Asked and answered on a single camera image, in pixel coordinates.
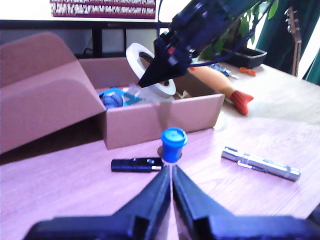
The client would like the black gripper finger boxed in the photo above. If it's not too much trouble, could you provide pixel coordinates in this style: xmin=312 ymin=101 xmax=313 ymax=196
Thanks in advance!
xmin=172 ymin=164 xmax=235 ymax=240
xmin=138 ymin=46 xmax=192 ymax=88
xmin=112 ymin=165 xmax=172 ymax=240

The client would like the white tape roll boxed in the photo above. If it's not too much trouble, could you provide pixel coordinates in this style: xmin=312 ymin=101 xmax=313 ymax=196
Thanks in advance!
xmin=125 ymin=42 xmax=177 ymax=98

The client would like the brown cardboard box with lid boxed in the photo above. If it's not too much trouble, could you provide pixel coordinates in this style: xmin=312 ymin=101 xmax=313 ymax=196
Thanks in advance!
xmin=0 ymin=31 xmax=226 ymax=155

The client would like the clear plastic wrap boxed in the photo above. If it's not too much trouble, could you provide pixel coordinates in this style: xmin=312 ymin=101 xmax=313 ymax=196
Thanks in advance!
xmin=127 ymin=83 xmax=176 ymax=105

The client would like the orange fish plush toy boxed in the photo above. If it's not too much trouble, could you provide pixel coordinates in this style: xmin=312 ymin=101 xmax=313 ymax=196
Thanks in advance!
xmin=188 ymin=66 xmax=254 ymax=115

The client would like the small blue lidded cup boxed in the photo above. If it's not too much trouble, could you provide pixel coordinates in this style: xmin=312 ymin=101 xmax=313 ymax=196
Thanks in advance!
xmin=160 ymin=127 xmax=188 ymax=164

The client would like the blue and white small tool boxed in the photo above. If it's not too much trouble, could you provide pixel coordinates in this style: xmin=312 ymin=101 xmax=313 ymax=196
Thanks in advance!
xmin=209 ymin=63 xmax=240 ymax=80

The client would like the blue round object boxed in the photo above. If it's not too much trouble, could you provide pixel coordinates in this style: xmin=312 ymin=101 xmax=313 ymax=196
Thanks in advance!
xmin=98 ymin=87 xmax=125 ymax=110

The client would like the black monitor stand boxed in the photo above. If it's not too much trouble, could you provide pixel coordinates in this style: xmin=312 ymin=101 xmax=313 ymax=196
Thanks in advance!
xmin=91 ymin=28 xmax=128 ymax=59

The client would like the silver metal flashlight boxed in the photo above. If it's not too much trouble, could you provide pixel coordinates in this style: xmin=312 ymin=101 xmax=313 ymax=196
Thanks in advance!
xmin=221 ymin=146 xmax=301 ymax=182

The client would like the black plant tray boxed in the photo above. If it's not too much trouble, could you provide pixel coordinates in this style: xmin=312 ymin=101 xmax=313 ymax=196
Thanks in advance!
xmin=221 ymin=46 xmax=268 ymax=69

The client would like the green leafy plant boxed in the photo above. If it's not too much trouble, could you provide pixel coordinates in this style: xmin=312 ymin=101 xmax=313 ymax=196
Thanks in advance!
xmin=199 ymin=0 xmax=280 ymax=61

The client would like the Huawei monitor with bright screen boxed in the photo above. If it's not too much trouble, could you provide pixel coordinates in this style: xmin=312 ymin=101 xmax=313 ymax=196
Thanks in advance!
xmin=0 ymin=0 xmax=176 ymax=30

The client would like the green curtain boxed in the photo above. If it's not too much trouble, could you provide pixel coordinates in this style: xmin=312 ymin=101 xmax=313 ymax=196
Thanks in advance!
xmin=254 ymin=0 xmax=320 ymax=86

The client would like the orange handled tool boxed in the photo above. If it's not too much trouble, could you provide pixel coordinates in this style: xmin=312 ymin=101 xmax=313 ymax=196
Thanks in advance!
xmin=239 ymin=66 xmax=257 ymax=77

